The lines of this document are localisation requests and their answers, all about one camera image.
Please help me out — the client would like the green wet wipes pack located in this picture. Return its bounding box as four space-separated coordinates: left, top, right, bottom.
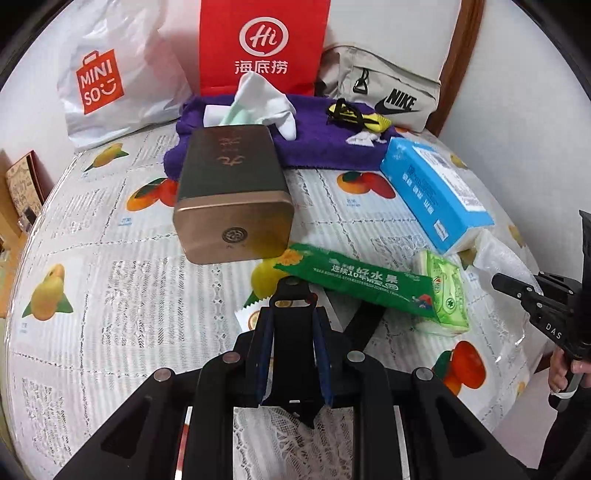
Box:
413 250 469 336

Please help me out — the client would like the green snack packet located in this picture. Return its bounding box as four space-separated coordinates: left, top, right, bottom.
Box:
274 243 437 319

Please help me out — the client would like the fruit print small packet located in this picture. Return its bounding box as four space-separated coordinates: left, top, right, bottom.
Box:
235 297 270 333

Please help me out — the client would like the black watch strap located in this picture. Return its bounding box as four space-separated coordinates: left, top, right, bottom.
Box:
260 276 389 430

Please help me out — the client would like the white tissue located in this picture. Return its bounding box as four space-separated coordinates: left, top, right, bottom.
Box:
346 130 387 148

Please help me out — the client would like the yellow black mesh pouch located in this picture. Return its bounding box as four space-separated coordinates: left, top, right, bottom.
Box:
325 98 393 134

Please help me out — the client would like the white sponge block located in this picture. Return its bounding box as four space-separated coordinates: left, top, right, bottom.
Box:
204 105 235 128

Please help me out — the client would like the person's right hand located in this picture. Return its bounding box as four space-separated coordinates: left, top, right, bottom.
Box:
548 347 591 392

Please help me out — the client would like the blue tissue box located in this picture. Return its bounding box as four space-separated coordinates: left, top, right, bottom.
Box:
381 137 495 254

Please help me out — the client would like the fruit print tablecloth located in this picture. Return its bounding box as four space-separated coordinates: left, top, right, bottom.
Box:
3 124 545 479

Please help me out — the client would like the grey Nike waist bag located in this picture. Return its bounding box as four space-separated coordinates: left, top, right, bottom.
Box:
318 45 441 132

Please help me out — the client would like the dark gold tin box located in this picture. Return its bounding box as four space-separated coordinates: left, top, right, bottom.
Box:
172 125 294 265

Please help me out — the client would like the purple towel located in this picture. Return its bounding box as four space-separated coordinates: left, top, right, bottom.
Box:
163 95 399 181

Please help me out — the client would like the red Haidilao paper bag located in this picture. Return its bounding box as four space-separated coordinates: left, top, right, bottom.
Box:
198 0 331 96

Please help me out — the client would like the white Miniso plastic bag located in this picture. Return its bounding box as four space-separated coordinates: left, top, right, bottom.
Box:
57 1 191 151

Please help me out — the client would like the brown wooden door frame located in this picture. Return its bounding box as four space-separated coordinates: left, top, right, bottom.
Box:
426 0 485 136

